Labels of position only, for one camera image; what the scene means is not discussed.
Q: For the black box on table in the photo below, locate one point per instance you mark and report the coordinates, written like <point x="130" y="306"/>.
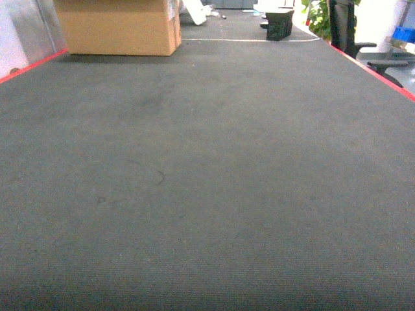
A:
<point x="279" y="24"/>

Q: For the large cardboard box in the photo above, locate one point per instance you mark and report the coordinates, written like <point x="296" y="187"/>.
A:
<point x="132" y="28"/>

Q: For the green potted plant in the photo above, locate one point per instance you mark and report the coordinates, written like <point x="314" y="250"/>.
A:
<point x="317" y="17"/>

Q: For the black office chair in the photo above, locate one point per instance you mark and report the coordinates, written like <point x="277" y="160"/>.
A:
<point x="378" y="66"/>

